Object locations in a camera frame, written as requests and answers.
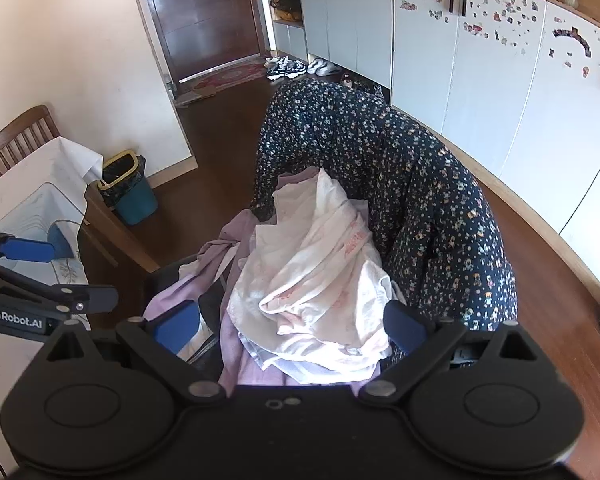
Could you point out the wooden chair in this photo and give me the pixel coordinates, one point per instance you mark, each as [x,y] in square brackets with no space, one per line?
[10,145]

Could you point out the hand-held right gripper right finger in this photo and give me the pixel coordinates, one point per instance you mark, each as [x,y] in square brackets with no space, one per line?
[402,325]

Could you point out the white pink-print garment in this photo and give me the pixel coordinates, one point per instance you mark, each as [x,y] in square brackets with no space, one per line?
[305,270]

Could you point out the brown wooden door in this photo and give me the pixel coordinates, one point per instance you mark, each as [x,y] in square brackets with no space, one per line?
[200,15]

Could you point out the red door mat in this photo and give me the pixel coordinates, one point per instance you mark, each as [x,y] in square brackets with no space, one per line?
[230,77]

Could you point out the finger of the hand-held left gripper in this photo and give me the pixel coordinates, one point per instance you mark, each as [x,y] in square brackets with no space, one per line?
[97,299]
[25,251]

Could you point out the pile of dark clothes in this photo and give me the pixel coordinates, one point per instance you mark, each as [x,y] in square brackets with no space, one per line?
[380,160]

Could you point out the white black sneaker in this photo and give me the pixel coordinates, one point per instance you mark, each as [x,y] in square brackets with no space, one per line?
[276,63]
[287,73]

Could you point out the pink shoe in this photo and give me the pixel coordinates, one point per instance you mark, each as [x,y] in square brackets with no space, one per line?
[346,79]

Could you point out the white sticker-covered cabinet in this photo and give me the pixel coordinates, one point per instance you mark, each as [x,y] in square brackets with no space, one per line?
[505,95]

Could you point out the lavender garment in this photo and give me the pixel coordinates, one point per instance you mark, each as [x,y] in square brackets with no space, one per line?
[225,245]

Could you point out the teal trash bin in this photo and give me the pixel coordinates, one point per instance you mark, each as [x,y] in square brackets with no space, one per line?
[135,205]

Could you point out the low white cabinet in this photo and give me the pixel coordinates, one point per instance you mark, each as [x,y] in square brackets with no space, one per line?
[290,40]

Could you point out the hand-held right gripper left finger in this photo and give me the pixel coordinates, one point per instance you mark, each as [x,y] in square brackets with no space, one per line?
[177,324]

